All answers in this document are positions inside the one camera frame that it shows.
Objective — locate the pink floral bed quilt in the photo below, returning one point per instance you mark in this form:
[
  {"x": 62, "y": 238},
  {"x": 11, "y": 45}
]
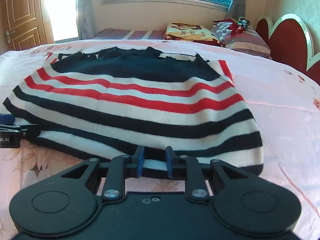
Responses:
[{"x": 47, "y": 194}]

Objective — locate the striped pink grey pillow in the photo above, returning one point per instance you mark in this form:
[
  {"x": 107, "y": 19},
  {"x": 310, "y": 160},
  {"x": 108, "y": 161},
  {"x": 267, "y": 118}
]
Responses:
[{"x": 249, "y": 41}]

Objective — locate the red heart shaped headboard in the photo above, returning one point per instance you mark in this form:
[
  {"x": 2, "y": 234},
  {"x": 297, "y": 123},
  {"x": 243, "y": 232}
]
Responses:
[{"x": 291, "y": 43}]

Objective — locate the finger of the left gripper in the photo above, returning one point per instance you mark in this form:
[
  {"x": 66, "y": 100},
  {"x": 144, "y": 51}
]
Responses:
[{"x": 7, "y": 119}]

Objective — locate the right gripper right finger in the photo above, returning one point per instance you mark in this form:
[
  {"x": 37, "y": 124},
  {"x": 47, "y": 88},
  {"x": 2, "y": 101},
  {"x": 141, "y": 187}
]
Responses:
[{"x": 190, "y": 170}]

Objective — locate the brown wooden door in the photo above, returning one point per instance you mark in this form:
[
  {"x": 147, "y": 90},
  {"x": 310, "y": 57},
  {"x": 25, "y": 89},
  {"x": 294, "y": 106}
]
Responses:
[{"x": 30, "y": 21}]

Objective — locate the striped red black white sweater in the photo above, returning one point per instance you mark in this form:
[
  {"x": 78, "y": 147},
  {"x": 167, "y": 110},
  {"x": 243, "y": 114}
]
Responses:
[{"x": 107, "y": 103}]

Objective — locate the silver door handle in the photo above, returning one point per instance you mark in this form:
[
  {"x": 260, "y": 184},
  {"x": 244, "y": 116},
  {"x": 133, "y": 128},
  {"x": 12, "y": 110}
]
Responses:
[{"x": 8, "y": 35}]

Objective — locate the red green ribbon decoration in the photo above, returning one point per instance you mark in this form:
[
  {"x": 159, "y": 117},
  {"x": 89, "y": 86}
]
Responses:
[{"x": 237, "y": 25}]

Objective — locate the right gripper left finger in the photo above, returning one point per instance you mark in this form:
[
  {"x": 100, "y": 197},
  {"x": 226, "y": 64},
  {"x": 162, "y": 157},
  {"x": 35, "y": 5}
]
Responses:
[{"x": 120, "y": 168}]

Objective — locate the grey left curtain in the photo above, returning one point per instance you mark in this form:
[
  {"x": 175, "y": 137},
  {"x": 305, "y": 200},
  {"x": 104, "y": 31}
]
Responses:
[{"x": 84, "y": 19}]

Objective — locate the folded yellow red blanket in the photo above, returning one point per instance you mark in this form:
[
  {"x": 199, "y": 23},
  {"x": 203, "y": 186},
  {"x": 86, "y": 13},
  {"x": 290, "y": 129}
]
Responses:
[{"x": 191, "y": 33}]

